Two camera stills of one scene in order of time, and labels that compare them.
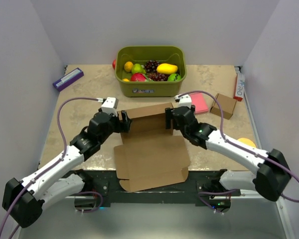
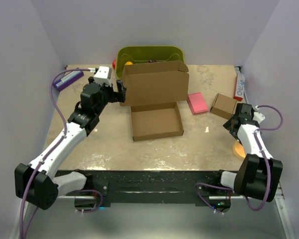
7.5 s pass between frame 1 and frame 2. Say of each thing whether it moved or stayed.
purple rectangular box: stayed
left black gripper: moved
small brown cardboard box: stayed
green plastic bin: stayed
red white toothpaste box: stayed
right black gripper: moved
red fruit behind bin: stayed
